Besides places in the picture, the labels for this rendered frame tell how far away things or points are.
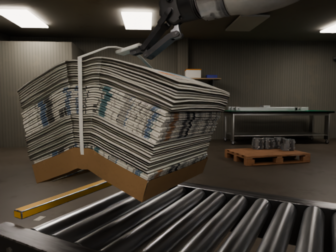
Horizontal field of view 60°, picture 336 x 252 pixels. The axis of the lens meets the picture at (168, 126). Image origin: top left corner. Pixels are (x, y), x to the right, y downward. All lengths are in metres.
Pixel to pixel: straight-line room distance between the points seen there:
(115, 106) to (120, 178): 0.13
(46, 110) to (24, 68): 7.20
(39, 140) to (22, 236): 0.20
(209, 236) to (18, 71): 7.49
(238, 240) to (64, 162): 0.39
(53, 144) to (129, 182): 0.21
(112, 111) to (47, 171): 0.22
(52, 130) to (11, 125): 7.32
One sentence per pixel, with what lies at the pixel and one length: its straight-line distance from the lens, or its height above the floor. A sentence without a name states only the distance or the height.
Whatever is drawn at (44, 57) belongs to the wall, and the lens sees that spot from 7.74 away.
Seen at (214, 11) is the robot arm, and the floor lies 1.24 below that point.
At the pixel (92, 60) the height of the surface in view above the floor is 1.15.
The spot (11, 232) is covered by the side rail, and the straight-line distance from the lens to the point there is 0.72.
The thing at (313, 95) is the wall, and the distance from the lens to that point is 9.84.
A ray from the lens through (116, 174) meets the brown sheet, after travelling 0.56.
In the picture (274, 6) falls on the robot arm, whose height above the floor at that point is 1.24.
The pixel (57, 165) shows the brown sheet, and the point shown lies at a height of 0.94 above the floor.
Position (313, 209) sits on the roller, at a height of 0.80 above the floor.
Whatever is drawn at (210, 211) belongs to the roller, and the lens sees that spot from 0.80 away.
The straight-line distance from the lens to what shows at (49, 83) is 0.69.
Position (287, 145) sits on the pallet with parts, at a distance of 6.05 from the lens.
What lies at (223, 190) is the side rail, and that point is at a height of 0.80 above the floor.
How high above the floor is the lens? 1.07
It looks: 4 degrees down
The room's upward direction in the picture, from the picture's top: straight up
